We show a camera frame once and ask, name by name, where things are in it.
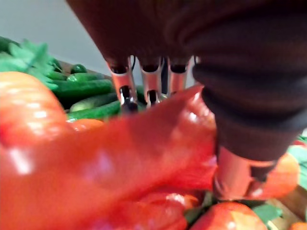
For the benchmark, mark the large red bell pepper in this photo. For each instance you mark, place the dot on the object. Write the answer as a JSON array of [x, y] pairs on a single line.
[[120, 155]]

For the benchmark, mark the green leafy lettuce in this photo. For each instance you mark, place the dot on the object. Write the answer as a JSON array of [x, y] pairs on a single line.
[[26, 60]]

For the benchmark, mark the wooden crate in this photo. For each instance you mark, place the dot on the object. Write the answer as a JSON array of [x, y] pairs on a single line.
[[292, 203]]

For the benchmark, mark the short green cucumber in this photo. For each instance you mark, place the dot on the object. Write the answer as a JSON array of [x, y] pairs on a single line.
[[78, 69]]

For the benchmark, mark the pale green cucumber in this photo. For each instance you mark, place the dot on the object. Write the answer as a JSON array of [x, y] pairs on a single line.
[[93, 101]]

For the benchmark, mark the orange-red bell pepper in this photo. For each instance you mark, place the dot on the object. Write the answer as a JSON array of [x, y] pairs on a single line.
[[285, 177], [87, 124], [26, 105], [299, 226]]

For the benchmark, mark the long dark green cucumber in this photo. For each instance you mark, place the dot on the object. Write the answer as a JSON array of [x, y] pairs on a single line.
[[84, 88]]

